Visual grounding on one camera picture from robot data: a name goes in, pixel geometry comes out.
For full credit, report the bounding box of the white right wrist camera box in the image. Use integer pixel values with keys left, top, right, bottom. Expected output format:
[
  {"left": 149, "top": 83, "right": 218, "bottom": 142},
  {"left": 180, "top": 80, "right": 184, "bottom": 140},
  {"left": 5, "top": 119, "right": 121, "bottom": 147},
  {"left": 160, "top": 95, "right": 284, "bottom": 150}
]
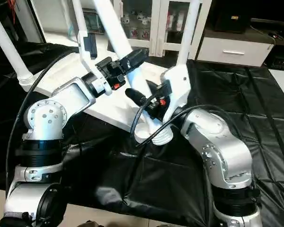
[{"left": 160, "top": 66, "right": 191, "bottom": 124}]

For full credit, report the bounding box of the white glass-door cabinet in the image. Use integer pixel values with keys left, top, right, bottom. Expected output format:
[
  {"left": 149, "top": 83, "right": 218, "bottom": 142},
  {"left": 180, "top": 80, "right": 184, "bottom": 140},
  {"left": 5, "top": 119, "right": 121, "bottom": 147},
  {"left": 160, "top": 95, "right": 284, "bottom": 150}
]
[{"left": 119, "top": 0, "right": 213, "bottom": 61}]

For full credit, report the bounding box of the white drawer unit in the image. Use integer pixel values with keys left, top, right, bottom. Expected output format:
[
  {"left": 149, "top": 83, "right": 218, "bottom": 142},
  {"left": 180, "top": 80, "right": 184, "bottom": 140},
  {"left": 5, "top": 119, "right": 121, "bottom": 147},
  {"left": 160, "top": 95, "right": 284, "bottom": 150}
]
[{"left": 195, "top": 36, "right": 275, "bottom": 69}]

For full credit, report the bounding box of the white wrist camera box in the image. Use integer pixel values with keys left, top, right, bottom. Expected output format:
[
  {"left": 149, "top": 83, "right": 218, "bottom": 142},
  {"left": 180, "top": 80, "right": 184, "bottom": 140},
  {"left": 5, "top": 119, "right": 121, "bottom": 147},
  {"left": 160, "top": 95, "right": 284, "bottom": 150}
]
[
  {"left": 77, "top": 30, "right": 112, "bottom": 96},
  {"left": 160, "top": 66, "right": 191, "bottom": 124}
]

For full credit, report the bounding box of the light blue plastic stand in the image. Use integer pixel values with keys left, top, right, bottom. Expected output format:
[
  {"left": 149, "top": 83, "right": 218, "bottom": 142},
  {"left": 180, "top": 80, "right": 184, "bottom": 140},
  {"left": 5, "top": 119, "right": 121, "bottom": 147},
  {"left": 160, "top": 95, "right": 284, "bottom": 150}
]
[{"left": 66, "top": 22, "right": 77, "bottom": 36}]

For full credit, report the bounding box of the white plastic table top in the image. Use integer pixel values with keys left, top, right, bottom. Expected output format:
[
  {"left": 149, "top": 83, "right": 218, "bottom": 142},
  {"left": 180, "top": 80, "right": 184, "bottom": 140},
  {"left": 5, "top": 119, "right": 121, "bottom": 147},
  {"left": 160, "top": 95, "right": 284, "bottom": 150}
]
[{"left": 18, "top": 51, "right": 191, "bottom": 145}]

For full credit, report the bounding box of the black TV stand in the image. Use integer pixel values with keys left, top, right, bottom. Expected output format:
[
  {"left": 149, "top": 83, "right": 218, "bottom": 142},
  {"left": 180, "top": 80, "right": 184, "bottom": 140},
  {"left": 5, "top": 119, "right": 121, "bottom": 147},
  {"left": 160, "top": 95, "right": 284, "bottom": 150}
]
[{"left": 250, "top": 17, "right": 284, "bottom": 48}]

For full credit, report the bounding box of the black box with orange label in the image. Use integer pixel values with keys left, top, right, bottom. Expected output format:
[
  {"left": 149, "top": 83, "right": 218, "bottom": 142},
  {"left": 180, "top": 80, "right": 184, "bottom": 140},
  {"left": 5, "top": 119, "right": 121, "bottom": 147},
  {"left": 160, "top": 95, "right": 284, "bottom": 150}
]
[{"left": 214, "top": 0, "right": 252, "bottom": 33}]

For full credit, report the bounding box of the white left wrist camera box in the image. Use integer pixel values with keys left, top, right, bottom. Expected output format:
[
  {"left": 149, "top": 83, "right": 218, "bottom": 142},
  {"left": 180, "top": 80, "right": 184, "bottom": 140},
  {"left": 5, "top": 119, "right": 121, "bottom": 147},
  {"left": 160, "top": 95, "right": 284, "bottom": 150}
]
[{"left": 77, "top": 30, "right": 112, "bottom": 96}]

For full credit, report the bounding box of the black mat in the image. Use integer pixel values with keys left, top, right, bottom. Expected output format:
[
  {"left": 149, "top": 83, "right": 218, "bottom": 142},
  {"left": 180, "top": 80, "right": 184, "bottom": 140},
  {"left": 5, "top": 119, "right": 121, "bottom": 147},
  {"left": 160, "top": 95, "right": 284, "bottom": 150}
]
[{"left": 0, "top": 41, "right": 284, "bottom": 227}]

